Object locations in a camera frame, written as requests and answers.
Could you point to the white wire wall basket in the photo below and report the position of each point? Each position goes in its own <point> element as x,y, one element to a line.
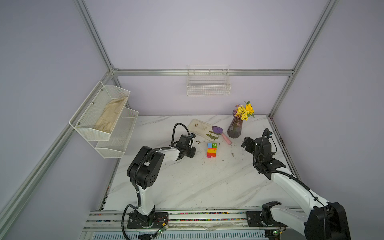
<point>208,80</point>

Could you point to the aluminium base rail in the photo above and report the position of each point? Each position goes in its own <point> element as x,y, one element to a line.
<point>205,220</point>

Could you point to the beige glove in basket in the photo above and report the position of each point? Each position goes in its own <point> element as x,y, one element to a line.
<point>110,114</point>

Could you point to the purple glass vase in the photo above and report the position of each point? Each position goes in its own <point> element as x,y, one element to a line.
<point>235,128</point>

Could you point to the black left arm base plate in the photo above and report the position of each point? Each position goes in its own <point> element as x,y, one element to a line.
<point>154,220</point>

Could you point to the white mesh upper shelf basket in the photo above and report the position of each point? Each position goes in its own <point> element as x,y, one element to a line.
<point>86,117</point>

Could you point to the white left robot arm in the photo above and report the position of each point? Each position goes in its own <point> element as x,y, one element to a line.
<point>145,169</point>

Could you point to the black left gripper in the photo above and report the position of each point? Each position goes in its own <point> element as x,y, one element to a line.
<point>191,155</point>

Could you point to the yellow flower bouquet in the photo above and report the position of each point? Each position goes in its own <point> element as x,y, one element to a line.
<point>244,112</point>

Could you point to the white mesh lower shelf basket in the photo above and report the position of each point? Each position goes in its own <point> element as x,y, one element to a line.
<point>116,146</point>

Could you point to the red wood block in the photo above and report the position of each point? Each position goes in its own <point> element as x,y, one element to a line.
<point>213,155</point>

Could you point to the beige dirty cloth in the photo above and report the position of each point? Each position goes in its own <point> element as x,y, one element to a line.
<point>203,130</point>

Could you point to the white mesh shelf basket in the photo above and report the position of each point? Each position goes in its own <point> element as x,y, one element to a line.
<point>116,146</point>
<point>86,117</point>

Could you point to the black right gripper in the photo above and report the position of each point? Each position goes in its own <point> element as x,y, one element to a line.
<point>251,143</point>

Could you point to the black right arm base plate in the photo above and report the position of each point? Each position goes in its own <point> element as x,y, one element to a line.
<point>254,220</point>

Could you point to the yellow red striped block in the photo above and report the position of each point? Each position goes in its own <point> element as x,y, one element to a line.
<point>213,151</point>

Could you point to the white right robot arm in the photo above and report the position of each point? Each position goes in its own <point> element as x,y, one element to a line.
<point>320,219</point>

